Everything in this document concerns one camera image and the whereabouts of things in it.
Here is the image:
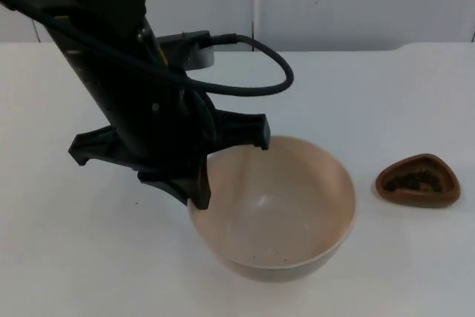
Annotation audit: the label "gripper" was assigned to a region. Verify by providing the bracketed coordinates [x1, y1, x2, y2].
[68, 82, 269, 211]

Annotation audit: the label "pale wooden bowl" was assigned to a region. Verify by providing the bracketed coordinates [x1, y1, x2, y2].
[186, 135, 358, 284]

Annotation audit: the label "dark wooden cup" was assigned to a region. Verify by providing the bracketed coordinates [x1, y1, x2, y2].
[374, 153, 462, 210]

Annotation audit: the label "coffee beans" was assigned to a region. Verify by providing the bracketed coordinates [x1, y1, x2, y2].
[387, 167, 445, 193]

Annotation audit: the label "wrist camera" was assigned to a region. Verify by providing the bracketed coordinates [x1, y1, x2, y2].
[154, 29, 238, 71]

